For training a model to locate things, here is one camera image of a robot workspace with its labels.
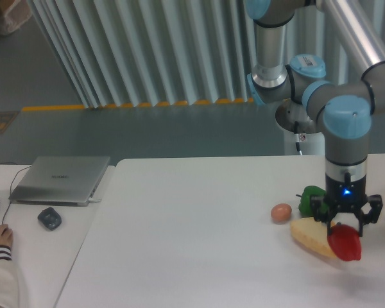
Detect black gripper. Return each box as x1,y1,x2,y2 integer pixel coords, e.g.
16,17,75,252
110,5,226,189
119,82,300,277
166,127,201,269
310,175,383,237

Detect red bell pepper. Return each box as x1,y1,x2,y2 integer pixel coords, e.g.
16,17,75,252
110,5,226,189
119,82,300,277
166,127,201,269
327,223,362,262

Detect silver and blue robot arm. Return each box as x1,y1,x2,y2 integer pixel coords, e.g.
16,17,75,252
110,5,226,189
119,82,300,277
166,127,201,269
244,1,385,227

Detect forearm in cream sleeve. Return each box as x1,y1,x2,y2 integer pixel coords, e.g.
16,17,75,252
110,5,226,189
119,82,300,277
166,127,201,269
0,245,19,307

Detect person's hand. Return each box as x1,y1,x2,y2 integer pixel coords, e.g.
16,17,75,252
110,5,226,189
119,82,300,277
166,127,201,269
0,224,13,248

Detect green bell pepper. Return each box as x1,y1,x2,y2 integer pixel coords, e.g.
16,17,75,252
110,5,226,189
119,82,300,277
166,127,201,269
298,185,326,218

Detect slice of toast bread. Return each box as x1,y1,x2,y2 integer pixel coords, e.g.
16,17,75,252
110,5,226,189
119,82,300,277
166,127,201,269
290,217,337,259

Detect brown egg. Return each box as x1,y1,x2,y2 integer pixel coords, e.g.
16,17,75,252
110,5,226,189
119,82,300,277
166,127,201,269
270,203,292,223

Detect white folding partition screen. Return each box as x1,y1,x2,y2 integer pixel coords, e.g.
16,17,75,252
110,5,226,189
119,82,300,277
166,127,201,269
29,1,385,113

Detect silver laptop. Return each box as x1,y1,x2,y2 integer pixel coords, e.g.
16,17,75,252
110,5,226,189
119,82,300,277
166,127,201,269
9,156,110,206

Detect dark grey computer mouse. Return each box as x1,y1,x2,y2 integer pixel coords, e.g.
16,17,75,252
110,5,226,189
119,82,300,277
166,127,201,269
37,207,62,231

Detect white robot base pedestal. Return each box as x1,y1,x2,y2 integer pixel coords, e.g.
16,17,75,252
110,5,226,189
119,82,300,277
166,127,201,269
284,130,325,155

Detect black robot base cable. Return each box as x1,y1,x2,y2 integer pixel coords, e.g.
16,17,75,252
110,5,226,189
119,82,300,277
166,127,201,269
293,120,304,157

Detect black laptop cable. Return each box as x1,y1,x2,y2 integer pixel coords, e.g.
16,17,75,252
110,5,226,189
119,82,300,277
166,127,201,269
0,162,31,225

